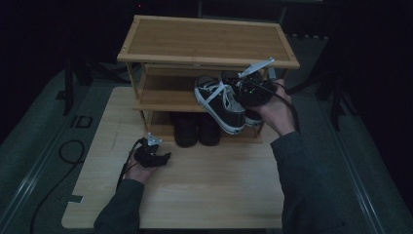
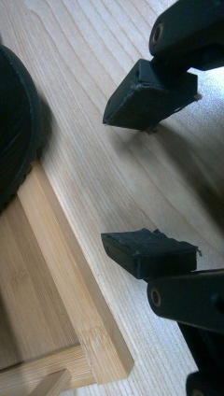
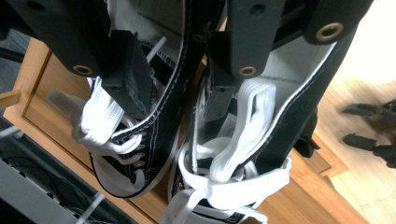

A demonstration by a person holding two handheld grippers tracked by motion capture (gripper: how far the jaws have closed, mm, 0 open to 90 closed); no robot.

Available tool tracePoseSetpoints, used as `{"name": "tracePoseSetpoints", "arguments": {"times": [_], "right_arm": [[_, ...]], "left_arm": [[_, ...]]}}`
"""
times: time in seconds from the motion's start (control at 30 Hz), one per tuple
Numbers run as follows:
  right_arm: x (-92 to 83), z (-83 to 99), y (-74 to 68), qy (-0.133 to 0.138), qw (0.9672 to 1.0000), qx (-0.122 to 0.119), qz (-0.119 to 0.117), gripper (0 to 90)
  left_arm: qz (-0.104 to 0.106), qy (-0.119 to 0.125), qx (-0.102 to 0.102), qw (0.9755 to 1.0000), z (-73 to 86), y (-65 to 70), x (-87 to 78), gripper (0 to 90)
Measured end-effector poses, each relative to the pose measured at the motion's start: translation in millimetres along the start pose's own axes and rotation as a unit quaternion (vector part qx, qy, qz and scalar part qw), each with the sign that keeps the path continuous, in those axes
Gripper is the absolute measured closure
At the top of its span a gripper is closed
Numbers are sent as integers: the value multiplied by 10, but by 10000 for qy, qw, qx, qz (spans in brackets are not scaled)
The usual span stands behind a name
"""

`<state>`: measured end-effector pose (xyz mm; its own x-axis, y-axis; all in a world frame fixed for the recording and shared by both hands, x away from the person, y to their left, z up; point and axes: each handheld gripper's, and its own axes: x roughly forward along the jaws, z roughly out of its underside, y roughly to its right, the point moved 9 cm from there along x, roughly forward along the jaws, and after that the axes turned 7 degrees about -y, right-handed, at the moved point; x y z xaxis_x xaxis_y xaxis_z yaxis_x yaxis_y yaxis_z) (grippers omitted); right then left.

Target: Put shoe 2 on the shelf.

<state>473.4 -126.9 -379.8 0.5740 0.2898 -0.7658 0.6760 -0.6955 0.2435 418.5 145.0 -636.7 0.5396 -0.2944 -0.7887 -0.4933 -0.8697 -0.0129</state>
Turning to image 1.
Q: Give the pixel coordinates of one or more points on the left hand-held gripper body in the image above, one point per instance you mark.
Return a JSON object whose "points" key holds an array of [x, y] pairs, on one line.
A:
{"points": [[147, 156]]}

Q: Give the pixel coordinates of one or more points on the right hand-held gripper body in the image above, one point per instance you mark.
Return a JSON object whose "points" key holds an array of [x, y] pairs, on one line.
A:
{"points": [[255, 92]]}

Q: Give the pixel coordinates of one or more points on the black white canvas sneaker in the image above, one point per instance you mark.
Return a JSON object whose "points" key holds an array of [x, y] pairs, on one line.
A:
{"points": [[220, 107], [253, 118]]}

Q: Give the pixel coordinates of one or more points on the wooden three-tier shoe rack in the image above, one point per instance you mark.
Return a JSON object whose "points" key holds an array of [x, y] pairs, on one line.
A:
{"points": [[195, 40]]}

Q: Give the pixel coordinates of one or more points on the person's left hand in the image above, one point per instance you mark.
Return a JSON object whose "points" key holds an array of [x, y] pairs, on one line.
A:
{"points": [[139, 174]]}

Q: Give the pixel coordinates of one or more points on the person's right hand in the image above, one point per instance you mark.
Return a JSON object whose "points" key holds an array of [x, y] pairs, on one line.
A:
{"points": [[279, 113]]}

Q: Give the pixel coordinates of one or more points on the grey tape piece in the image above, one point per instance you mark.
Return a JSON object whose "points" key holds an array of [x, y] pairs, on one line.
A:
{"points": [[75, 199]]}

